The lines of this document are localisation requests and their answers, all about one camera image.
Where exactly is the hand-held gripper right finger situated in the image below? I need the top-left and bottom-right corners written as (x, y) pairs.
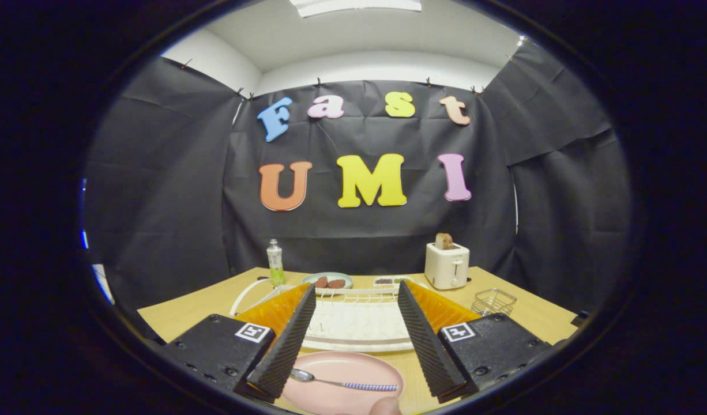
top-left (397, 280), bottom-right (553, 404)

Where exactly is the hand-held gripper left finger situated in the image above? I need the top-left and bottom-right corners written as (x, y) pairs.
top-left (163, 282), bottom-right (318, 404)

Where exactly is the pink plate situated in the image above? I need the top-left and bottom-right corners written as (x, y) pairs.
top-left (281, 351), bottom-right (406, 415)

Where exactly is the white wire dish rack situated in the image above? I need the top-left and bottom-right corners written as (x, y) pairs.
top-left (230, 278), bottom-right (429, 353)

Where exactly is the spoon with blue checkered handle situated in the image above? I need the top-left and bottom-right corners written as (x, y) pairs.
top-left (289, 368), bottom-right (398, 393)

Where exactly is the metal wire basket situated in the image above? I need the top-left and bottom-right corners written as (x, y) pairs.
top-left (472, 288), bottom-right (517, 317)

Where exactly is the light green plate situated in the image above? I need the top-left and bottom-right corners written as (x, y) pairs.
top-left (302, 271), bottom-right (354, 291)

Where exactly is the white toaster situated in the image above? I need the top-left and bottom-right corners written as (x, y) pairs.
top-left (424, 242), bottom-right (471, 291)

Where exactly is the clear bottle with green liquid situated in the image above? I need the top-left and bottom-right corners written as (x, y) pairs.
top-left (266, 239), bottom-right (285, 287)

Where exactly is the ceiling light panel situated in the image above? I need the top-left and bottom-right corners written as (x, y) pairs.
top-left (289, 0), bottom-right (423, 18)

